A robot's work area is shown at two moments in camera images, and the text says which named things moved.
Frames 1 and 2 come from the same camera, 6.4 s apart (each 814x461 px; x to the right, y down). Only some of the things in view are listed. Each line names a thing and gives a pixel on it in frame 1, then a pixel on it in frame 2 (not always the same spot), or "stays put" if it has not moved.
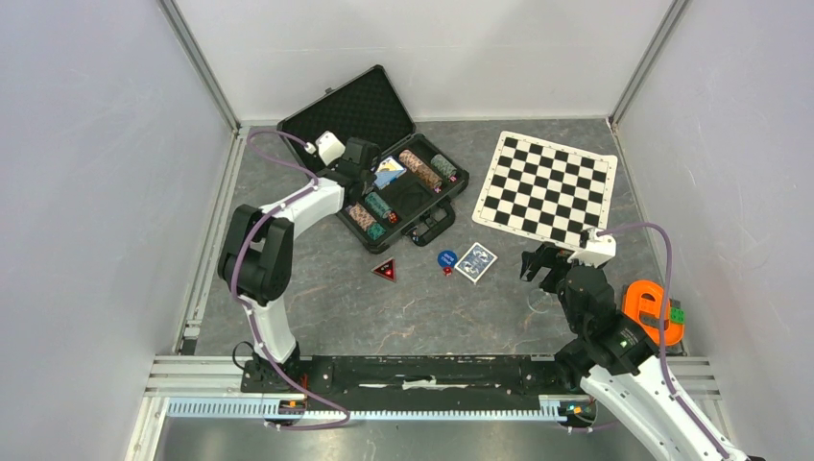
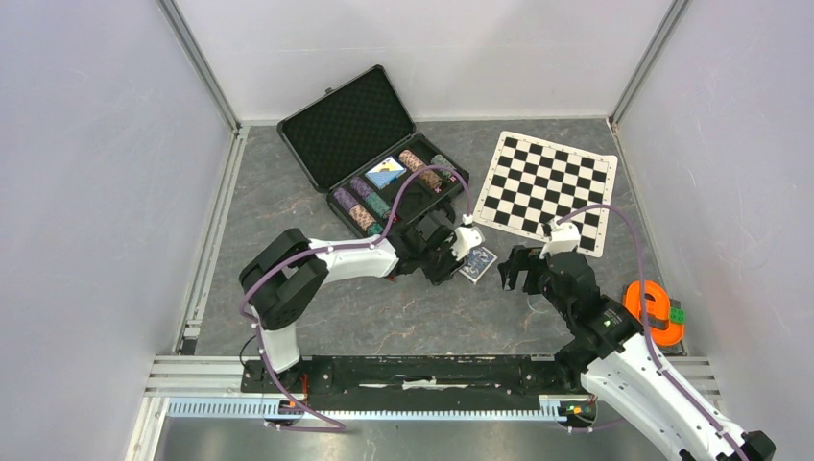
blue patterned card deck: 475,262 stays put
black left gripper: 370,178 → 439,277
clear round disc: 538,301 stays put
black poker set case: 418,174 stays put
